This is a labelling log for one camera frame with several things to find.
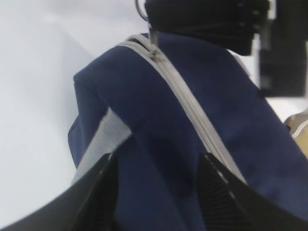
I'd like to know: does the navy blue lunch bag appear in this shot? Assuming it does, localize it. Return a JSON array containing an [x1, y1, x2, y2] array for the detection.
[[68, 34, 308, 231]]

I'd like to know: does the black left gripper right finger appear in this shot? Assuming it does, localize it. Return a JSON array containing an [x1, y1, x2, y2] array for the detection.
[[197, 153, 308, 231]]

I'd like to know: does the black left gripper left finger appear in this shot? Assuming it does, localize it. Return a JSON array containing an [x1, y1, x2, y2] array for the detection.
[[4, 154, 118, 231]]

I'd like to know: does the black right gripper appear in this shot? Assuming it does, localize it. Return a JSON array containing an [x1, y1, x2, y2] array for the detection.
[[145, 0, 270, 56]]

